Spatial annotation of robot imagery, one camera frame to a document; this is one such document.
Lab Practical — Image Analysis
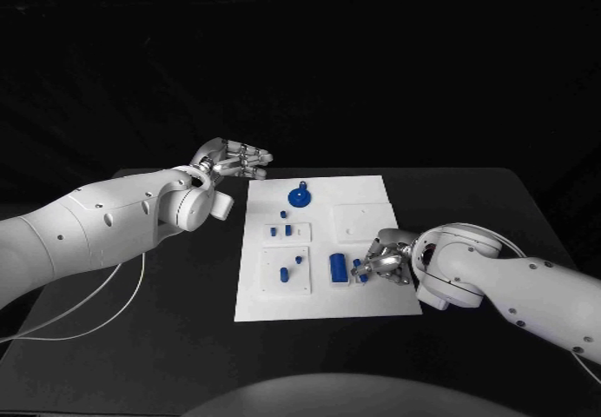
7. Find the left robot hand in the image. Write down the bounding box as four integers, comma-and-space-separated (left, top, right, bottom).
189, 137, 274, 182

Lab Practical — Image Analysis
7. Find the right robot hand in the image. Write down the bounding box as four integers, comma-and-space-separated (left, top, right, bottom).
349, 228, 421, 286

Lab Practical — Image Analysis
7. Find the white task board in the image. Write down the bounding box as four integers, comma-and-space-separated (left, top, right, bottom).
234, 175, 425, 323

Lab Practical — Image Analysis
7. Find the large blue cylinder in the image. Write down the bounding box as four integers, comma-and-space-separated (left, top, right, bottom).
329, 253, 349, 283

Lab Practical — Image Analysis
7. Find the blue gear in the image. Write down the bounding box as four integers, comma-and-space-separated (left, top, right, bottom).
287, 181, 314, 209

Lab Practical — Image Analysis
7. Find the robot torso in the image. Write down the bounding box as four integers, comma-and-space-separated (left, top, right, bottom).
180, 373, 532, 417

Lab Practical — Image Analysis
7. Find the white cable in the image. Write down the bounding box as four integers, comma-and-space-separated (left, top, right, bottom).
0, 260, 127, 343
0, 252, 147, 342
570, 350, 601, 386

